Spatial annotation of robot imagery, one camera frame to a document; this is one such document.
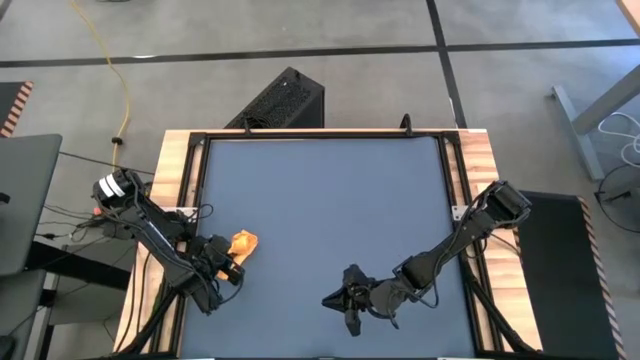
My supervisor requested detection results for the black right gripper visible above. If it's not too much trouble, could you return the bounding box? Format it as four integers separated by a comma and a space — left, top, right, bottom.
322, 264, 407, 337

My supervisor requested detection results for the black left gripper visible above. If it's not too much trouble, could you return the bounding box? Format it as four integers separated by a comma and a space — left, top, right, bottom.
188, 234, 246, 301

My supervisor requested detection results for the yellow microfibre towel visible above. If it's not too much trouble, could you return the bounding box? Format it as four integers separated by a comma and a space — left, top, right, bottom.
215, 228, 260, 282

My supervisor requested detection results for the blue-grey table mat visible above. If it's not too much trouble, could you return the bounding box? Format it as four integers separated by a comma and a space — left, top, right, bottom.
180, 137, 476, 359

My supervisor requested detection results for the black beam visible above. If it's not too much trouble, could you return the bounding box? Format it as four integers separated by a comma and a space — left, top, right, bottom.
24, 241, 132, 292

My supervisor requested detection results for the black computer tower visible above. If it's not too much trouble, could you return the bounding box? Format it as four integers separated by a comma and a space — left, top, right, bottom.
224, 66, 325, 130

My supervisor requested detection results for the large black striped-edge mat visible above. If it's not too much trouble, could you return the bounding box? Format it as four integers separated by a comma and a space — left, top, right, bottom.
517, 189, 629, 360

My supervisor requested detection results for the grey flat panel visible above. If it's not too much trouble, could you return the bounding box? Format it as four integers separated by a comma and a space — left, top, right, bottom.
0, 133, 63, 277

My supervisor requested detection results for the grey chair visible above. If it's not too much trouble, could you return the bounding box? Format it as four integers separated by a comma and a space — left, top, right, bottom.
0, 269, 47, 360

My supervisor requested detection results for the small black striped-edge mat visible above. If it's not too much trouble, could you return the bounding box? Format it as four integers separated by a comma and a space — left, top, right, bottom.
0, 81, 34, 139

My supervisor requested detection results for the grey metal table leg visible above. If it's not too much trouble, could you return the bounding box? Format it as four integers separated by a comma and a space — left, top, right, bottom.
552, 63, 640, 182

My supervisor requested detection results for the light wooden desk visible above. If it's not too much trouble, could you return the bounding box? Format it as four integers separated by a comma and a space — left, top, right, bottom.
615, 0, 640, 37

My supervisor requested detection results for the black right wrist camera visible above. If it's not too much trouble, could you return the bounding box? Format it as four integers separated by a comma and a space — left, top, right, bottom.
358, 285, 381, 312

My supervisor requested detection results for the thick black cable sleeve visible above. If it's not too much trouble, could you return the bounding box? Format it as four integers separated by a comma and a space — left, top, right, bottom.
119, 287, 181, 354
462, 264, 532, 354

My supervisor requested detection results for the yellow cable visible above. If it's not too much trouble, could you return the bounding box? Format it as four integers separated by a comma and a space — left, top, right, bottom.
69, 0, 132, 170

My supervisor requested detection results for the black metal table frame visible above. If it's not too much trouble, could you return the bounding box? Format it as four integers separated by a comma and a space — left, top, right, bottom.
167, 128, 504, 360

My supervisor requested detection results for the thin black cable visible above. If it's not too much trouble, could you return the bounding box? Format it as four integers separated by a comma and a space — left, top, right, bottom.
58, 151, 156, 176

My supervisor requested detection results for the black cable loop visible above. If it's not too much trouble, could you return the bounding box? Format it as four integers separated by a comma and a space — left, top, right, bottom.
594, 164, 640, 234

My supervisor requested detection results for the white cable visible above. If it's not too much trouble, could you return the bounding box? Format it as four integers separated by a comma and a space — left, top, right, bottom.
597, 111, 640, 169

